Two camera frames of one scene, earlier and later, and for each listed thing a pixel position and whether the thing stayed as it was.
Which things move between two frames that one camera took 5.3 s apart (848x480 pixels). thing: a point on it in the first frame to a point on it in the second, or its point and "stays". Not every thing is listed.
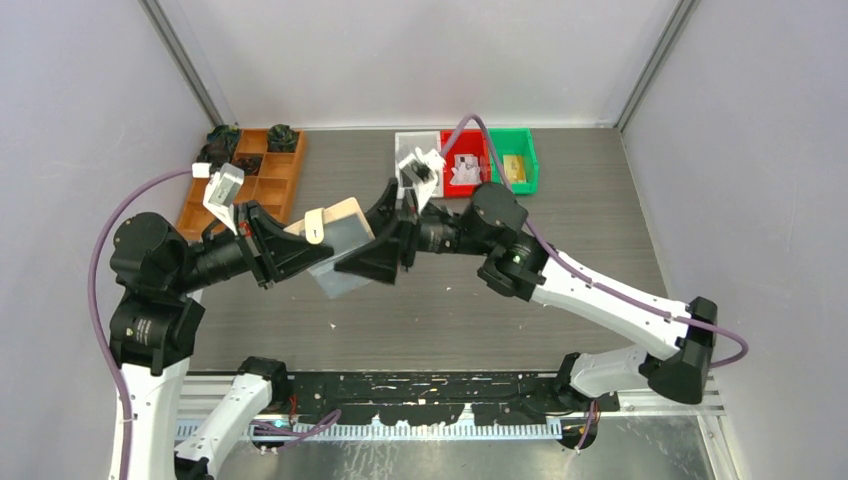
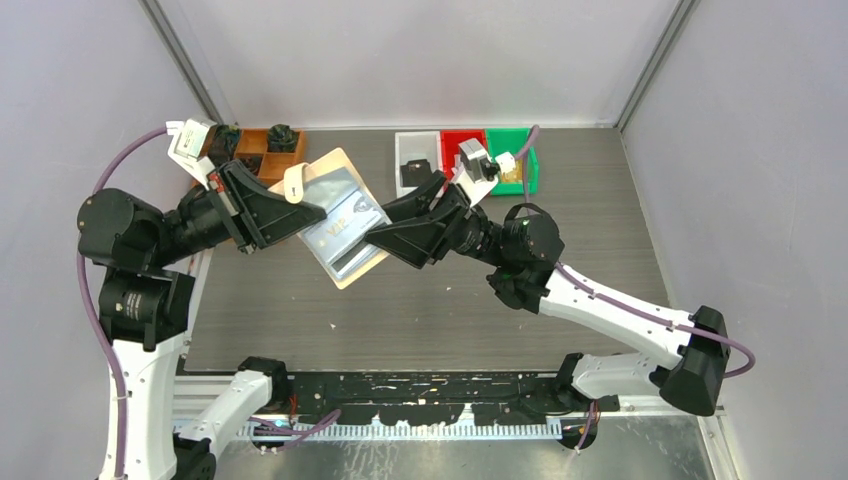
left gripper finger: (284, 252) to (263, 216)
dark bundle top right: (281, 138) stays
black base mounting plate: (443, 398) stays
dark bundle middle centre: (249, 164) stays
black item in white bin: (416, 171) stays
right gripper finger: (379, 259) to (418, 240)
